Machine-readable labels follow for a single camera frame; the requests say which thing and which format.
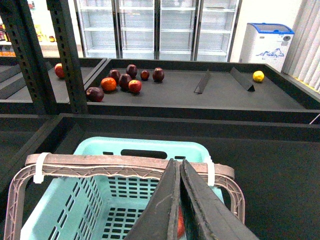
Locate black slotted post left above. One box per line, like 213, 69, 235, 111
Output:
0, 0, 58, 115

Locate orange tomato fruit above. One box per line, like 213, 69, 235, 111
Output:
100, 77, 117, 92

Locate small red apple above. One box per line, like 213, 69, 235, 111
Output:
128, 80, 142, 94

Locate dark purple fruit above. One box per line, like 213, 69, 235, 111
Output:
86, 87, 105, 102
108, 69, 121, 85
118, 73, 132, 91

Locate white zip tie left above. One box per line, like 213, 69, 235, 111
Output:
33, 152, 51, 184

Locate yellow lemon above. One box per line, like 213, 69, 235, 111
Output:
252, 70, 265, 83

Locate red apple far left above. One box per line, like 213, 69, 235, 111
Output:
54, 63, 65, 79

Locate dark purple fruit front left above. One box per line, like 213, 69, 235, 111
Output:
86, 87, 105, 102

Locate glass door refrigerator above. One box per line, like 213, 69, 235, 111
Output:
74, 0, 242, 62

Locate dark red fruit back right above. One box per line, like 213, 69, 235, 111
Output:
152, 67, 165, 83

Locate dark purple fruit middle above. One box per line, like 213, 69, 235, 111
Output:
108, 69, 121, 85

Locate white zip tie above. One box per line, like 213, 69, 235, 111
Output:
33, 152, 51, 184
204, 155, 215, 187

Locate black slotted shelf post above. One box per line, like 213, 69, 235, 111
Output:
46, 0, 88, 114

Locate white chest freezer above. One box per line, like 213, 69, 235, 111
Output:
239, 22, 295, 72

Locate black metal divider right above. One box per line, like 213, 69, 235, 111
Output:
229, 67, 255, 92

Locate light blue plastic basket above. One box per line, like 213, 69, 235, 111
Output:
20, 137, 210, 240

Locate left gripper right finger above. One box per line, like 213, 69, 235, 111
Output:
179, 159, 258, 240

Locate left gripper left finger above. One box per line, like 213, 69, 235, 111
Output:
125, 159, 181, 240

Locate small dark red fruit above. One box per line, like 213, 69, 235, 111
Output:
126, 64, 138, 79

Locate red yellow apple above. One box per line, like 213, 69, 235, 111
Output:
177, 206, 185, 240

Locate brown basket handle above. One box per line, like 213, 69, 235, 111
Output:
3, 154, 245, 240

